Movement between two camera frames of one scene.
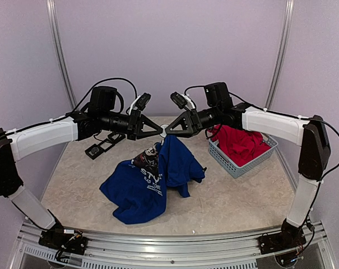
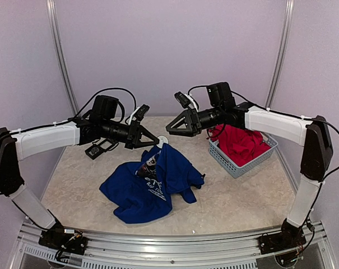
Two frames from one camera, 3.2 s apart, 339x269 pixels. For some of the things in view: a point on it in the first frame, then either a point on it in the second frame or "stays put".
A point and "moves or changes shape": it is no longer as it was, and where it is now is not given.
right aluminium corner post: x=282 y=52 stays put
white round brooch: x=164 y=132 -> x=163 y=139
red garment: x=242 y=145 stays put
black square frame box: x=94 y=151 stays put
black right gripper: x=190 y=122 stays put
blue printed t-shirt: x=137 y=191 moves or changes shape
